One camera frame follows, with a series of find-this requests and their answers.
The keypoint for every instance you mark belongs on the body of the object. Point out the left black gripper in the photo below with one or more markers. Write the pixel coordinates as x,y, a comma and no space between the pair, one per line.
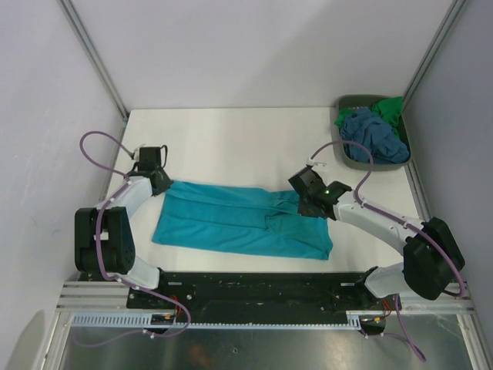
166,179

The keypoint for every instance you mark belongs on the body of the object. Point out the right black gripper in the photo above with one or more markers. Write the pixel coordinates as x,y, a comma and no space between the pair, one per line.
303,209

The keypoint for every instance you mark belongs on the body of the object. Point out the teal t-shirt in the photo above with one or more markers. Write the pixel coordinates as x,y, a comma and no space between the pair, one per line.
241,220

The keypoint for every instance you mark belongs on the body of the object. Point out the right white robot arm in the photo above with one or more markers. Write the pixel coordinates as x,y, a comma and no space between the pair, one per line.
431,257

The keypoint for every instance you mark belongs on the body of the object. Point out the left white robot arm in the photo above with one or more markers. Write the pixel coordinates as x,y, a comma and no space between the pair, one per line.
104,242

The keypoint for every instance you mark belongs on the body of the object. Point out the dark blue t-shirt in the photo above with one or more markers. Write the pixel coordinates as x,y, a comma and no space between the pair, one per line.
371,131

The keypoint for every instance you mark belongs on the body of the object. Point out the grey plastic bin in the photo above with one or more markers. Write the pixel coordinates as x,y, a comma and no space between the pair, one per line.
358,157

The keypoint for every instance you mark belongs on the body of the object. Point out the green t-shirt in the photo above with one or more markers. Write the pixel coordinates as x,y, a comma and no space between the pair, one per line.
388,108

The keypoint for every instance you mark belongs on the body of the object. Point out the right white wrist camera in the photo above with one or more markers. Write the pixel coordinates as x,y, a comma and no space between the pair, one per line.
316,165

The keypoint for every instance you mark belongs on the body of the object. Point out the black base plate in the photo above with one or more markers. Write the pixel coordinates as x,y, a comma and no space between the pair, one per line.
260,298

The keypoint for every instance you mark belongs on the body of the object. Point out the aluminium frame rail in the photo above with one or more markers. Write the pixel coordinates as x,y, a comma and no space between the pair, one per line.
97,296

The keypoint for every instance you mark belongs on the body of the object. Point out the left aluminium corner post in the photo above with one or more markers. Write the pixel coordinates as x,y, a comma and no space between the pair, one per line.
88,46

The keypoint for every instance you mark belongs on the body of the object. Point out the aluminium corner post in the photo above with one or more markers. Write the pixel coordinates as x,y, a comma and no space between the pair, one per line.
450,19
88,46

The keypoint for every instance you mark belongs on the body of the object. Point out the right aluminium corner post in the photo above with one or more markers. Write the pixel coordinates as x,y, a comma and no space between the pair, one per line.
450,19

